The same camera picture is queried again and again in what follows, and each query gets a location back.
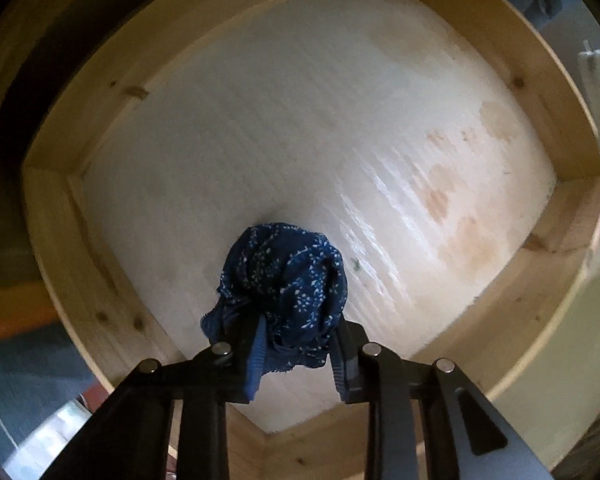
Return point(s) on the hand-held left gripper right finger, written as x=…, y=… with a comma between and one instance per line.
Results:
x=340, y=365

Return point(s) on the navy floral underwear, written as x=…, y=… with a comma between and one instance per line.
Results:
x=285, y=280

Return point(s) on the blue cloth with pale lines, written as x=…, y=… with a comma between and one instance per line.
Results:
x=30, y=370

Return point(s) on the wooden drawer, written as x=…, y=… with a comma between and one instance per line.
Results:
x=280, y=110

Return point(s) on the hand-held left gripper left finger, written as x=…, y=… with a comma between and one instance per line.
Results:
x=257, y=360

